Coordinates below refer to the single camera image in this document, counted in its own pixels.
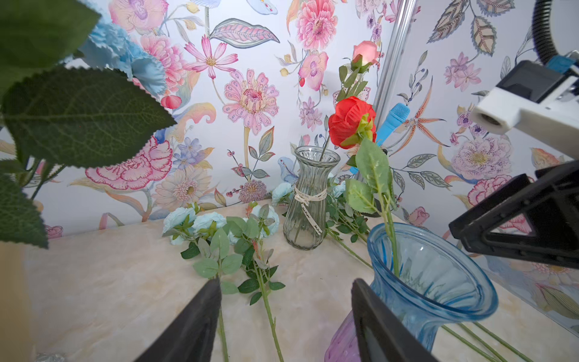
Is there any light blue peony spray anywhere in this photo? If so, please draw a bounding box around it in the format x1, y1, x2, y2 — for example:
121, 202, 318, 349
162, 202, 285, 361

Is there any yellow fluted glass vase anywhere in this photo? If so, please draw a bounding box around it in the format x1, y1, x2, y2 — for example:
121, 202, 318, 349
1, 242, 35, 361

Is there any purple blue glass vase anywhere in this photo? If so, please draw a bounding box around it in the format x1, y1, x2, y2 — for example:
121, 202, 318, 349
323, 222, 499, 362

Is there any blue carnation stem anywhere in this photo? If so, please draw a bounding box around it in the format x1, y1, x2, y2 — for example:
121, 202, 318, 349
79, 20, 167, 96

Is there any clear glass vase with twine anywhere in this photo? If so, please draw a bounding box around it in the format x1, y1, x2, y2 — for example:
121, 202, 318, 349
283, 146, 341, 250

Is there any blue microphone on black stand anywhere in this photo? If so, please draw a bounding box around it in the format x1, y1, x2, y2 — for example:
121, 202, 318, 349
375, 103, 410, 146

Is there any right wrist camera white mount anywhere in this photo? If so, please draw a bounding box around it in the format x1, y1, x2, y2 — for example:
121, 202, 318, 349
470, 56, 578, 159

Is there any magenta pink rose stem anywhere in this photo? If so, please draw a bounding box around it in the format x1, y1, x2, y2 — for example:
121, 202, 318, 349
1, 1, 173, 248

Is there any small red rose stem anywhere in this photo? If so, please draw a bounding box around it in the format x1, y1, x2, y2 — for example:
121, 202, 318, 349
329, 97, 400, 277

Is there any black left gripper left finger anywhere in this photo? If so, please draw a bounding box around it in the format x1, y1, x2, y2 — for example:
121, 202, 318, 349
136, 278, 222, 362

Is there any aluminium corner frame post right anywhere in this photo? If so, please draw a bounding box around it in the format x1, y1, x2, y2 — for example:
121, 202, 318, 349
373, 0, 417, 130

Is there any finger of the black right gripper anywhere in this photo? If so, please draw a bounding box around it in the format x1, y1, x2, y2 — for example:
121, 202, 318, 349
449, 161, 578, 269

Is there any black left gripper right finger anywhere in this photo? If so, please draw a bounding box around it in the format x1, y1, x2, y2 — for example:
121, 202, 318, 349
351, 278, 437, 362

